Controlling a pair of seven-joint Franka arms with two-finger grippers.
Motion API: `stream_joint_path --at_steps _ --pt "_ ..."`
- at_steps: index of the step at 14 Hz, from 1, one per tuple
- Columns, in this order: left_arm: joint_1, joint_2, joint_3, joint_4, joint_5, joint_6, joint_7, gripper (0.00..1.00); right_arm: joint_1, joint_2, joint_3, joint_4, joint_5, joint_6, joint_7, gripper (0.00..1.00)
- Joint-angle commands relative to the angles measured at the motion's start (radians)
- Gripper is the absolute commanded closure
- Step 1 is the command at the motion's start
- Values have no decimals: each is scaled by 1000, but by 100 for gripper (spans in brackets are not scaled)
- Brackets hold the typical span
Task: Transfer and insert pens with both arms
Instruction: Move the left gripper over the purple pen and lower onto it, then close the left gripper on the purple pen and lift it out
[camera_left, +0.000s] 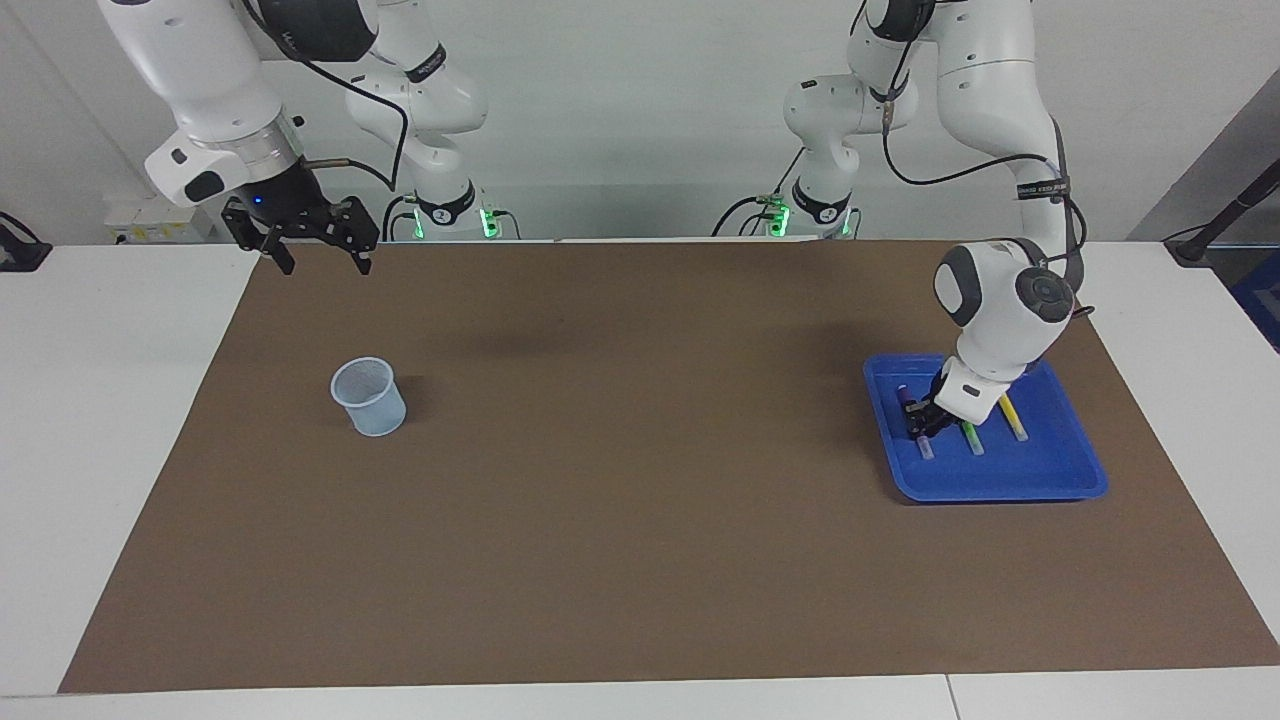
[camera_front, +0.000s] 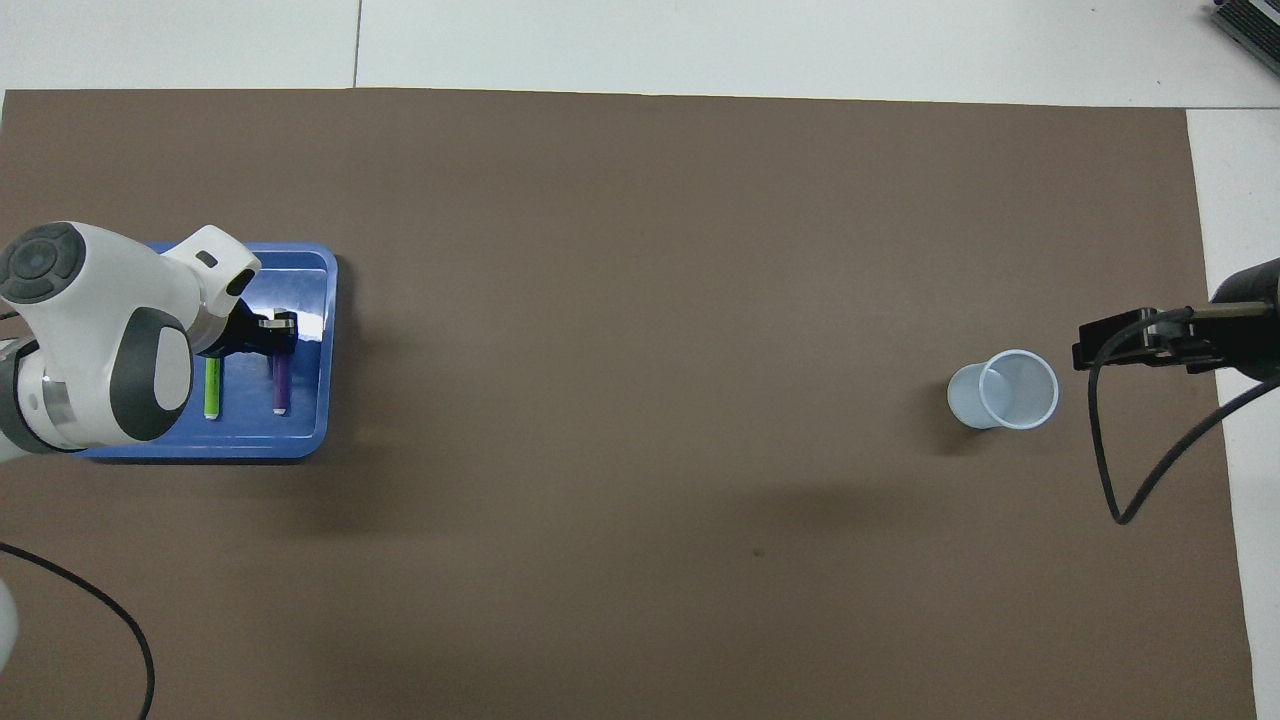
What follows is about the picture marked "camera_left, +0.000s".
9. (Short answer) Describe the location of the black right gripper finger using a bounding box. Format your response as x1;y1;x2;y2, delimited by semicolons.
318;196;381;277
221;197;298;277

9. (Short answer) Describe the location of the purple pen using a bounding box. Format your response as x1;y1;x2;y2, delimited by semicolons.
896;385;937;462

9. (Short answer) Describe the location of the white power strip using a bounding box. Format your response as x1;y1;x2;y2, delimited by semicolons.
103;195;217;245

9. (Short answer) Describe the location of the blue plastic tray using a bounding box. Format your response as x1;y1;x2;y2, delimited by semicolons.
863;352;1109;503

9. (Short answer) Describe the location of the translucent plastic cup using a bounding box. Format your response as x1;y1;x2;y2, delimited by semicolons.
330;357;408;438

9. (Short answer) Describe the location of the brown table mat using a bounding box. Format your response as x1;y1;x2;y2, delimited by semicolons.
58;238;1280;694

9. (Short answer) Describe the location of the black stand pole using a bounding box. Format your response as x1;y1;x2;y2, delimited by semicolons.
1163;158;1280;268

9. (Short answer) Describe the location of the blue crate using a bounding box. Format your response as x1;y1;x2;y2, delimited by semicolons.
1232;250;1280;353

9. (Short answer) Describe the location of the black base cable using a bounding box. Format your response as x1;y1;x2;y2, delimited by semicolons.
382;194;421;242
711;147;808;239

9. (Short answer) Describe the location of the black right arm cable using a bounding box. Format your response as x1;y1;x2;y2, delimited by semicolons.
240;0;412;193

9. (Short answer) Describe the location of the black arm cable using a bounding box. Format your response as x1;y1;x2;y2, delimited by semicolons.
878;0;1093;319
240;0;412;193

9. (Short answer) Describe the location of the black clamp mount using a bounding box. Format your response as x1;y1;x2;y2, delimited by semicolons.
0;211;53;273

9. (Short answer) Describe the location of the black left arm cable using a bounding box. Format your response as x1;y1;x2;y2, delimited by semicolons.
878;0;1093;319

